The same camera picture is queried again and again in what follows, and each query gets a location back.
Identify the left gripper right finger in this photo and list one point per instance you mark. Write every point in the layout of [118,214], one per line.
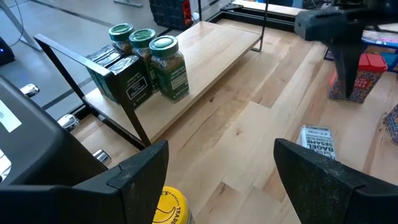
[335,199]

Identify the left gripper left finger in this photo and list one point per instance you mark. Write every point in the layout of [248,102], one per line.
[93,205]

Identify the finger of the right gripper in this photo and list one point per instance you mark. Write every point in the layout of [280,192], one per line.
[346,65]

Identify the white-lid bagel seasoning jar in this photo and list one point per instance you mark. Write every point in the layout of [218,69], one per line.
[317,140]

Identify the yellow-lid brown-label spice jar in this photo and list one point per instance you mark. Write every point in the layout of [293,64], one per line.
[172,207]

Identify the dark green pepper tin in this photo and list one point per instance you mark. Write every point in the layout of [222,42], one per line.
[99,53]
[133,84]
[110,59]

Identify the green-lid glass spice jar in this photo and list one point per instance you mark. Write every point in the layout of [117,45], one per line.
[169,71]
[121,32]
[141,39]

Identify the wood and black metal shelf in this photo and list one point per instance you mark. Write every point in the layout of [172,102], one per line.
[211,56]

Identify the blue plastic wrap box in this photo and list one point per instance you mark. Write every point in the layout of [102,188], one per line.
[384,39]

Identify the black four-slot toaster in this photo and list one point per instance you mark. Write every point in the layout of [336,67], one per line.
[37,140]

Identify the black and red crate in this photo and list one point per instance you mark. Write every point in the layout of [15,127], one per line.
[169,12]

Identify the black device with blue light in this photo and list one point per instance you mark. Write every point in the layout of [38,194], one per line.
[5,53]

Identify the gray desk leg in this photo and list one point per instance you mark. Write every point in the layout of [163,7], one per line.
[18,25]

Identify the black metal rig frame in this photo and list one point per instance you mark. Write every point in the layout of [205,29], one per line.
[248,18]

